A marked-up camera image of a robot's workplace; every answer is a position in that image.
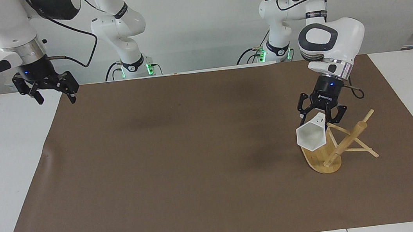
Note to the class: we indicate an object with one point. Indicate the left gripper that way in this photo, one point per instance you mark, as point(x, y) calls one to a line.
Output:
point(326, 95)

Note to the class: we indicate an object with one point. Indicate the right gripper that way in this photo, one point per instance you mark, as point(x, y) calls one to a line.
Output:
point(36, 72)

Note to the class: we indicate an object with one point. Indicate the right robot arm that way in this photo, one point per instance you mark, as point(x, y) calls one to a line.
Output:
point(6, 26)

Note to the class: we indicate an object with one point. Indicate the wooden cup rack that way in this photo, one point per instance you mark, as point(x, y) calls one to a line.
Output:
point(351, 141)

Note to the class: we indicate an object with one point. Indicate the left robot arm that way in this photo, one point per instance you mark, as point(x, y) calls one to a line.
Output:
point(342, 36)

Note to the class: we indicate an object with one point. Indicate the white hexagonal cup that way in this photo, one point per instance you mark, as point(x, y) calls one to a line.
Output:
point(311, 138)

